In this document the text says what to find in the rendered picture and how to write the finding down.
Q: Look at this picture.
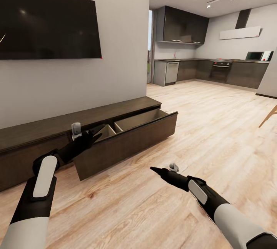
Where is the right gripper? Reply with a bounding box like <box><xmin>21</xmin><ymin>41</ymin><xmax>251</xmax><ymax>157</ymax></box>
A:
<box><xmin>150</xmin><ymin>167</ymin><xmax>181</xmax><ymax>188</ymax></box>

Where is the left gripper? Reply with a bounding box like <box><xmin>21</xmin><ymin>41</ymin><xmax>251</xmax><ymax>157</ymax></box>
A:
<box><xmin>67</xmin><ymin>124</ymin><xmax>105</xmax><ymax>157</ymax></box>

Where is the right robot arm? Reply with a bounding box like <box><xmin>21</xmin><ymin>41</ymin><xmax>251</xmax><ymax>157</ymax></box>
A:
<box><xmin>150</xmin><ymin>163</ymin><xmax>277</xmax><ymax>249</ymax></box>

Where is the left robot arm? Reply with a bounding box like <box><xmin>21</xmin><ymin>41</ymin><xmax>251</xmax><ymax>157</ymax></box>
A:
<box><xmin>0</xmin><ymin>122</ymin><xmax>105</xmax><ymax>249</ymax></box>

